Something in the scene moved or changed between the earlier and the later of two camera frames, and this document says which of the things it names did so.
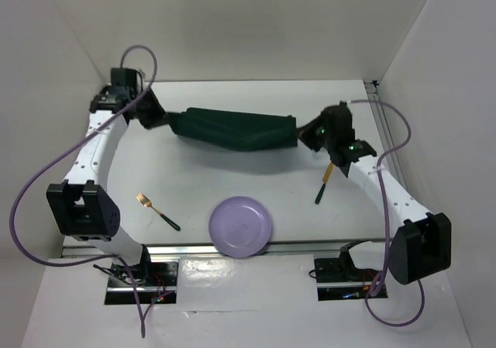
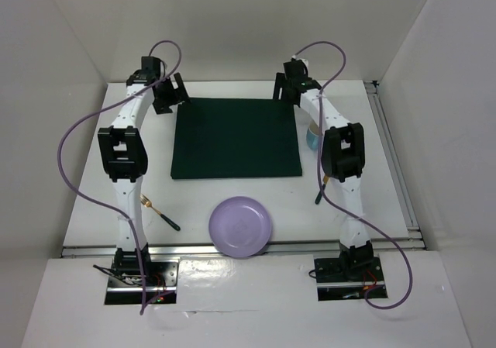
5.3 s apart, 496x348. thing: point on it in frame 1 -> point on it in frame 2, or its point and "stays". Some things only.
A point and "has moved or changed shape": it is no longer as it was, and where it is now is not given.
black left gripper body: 148,112 -> 168,95
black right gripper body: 315,136 -> 287,85
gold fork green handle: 146,202 stays
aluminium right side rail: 383,121 stays
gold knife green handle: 327,175 stays
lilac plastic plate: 240,226 stays
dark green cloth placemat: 236,130 has moved or changed shape
